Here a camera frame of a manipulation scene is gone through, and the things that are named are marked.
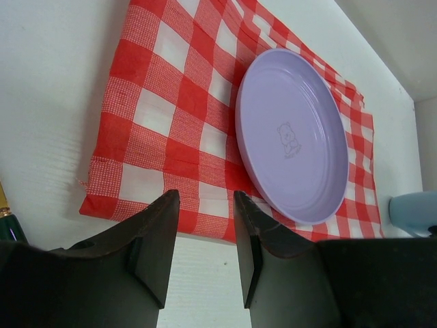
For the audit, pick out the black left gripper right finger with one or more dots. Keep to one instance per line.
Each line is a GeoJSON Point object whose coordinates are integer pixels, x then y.
{"type": "Point", "coordinates": [289, 281]}

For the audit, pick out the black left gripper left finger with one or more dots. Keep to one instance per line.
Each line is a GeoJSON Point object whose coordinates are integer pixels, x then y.
{"type": "Point", "coordinates": [117, 278]}

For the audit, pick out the purple plastic plate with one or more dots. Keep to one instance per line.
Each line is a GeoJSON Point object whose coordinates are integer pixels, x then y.
{"type": "Point", "coordinates": [291, 137]}

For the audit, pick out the light blue mug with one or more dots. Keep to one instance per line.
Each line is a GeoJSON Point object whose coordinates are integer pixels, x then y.
{"type": "Point", "coordinates": [414, 213]}

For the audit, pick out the gold knife green handle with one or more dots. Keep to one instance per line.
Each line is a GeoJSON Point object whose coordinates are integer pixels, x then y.
{"type": "Point", "coordinates": [10, 229]}

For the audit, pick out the red white checkered cloth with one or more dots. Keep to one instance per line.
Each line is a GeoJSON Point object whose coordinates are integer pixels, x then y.
{"type": "Point", "coordinates": [167, 120]}

